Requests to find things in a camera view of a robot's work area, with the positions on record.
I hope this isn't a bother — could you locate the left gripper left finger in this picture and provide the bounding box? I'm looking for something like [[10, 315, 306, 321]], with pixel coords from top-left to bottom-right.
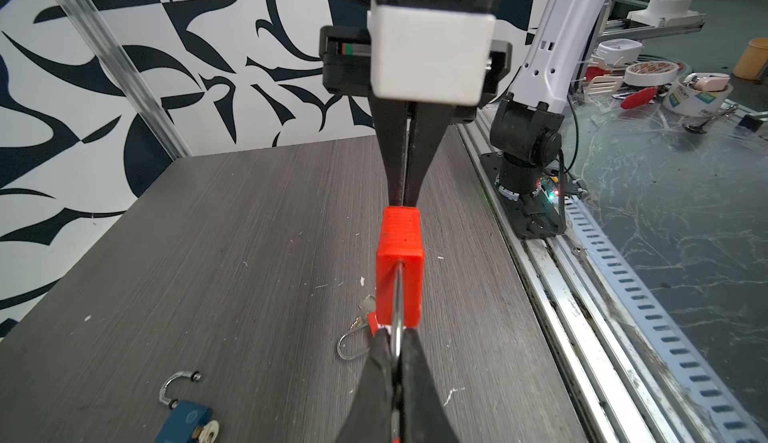
[[335, 329, 394, 443]]

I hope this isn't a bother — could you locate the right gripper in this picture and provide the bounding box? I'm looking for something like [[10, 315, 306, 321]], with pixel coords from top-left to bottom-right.
[[319, 25, 513, 207]]

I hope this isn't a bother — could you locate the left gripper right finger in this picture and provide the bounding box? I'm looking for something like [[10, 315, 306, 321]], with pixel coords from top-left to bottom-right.
[[398, 329, 459, 442]]

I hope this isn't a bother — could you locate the red padlock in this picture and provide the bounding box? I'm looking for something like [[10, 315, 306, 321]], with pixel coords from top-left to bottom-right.
[[375, 205, 426, 443], [336, 295, 379, 361]]

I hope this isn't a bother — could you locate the blue padlock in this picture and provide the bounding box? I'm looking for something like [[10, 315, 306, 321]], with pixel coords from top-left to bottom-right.
[[155, 371, 220, 443]]

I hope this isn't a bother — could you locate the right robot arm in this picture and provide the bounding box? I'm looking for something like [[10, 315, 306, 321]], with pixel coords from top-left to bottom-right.
[[320, 0, 605, 207]]

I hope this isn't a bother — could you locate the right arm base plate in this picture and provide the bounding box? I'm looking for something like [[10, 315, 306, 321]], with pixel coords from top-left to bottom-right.
[[480, 151, 567, 239]]

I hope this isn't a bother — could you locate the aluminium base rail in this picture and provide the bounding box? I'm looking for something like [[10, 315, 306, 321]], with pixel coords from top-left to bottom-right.
[[459, 111, 700, 442]]

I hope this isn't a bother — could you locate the white slotted cable duct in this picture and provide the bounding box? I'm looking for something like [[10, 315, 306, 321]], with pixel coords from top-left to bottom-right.
[[565, 198, 767, 442]]

